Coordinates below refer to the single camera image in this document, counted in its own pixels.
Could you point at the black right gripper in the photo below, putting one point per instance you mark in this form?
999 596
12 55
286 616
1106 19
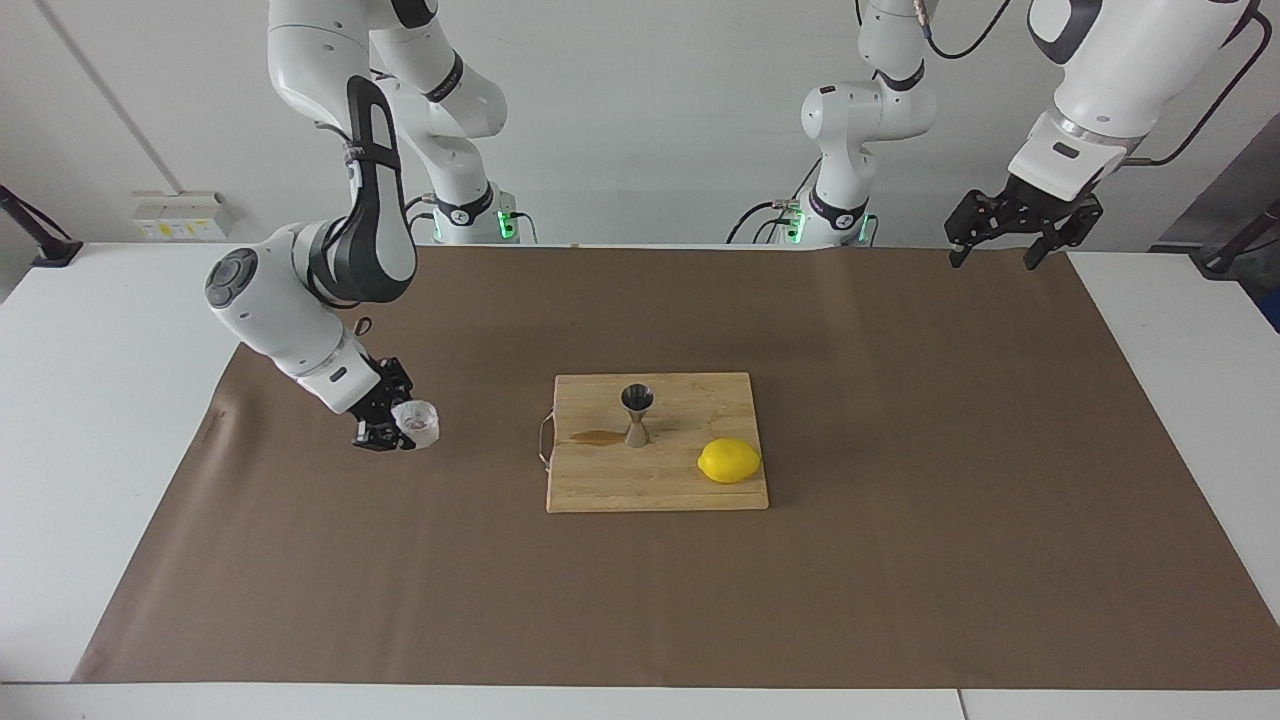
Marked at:
380 395

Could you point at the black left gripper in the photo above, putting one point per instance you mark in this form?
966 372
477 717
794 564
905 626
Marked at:
1045 205

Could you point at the clear plastic cup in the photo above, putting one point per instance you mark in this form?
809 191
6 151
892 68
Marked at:
420 425

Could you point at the steel jigger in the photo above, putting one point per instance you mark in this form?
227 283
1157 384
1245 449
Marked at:
637 435

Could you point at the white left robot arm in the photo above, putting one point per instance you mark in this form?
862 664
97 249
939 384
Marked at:
1130 60

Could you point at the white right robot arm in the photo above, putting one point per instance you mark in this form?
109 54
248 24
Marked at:
270 300

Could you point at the black clamp stand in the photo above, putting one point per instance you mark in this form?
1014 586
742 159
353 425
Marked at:
55 250
1225 258

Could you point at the dark grey panel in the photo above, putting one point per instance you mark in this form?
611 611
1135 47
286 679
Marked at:
1240 190

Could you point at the wooden cutting board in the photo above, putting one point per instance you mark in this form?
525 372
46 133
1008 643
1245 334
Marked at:
640 485

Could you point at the blue object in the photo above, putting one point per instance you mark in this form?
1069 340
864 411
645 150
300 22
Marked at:
1273 312

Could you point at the yellow lemon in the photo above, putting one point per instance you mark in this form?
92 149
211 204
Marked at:
730 460

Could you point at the brown paper mat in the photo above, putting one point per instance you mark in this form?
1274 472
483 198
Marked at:
900 580

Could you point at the white wall socket box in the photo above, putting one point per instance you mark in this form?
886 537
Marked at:
180 225

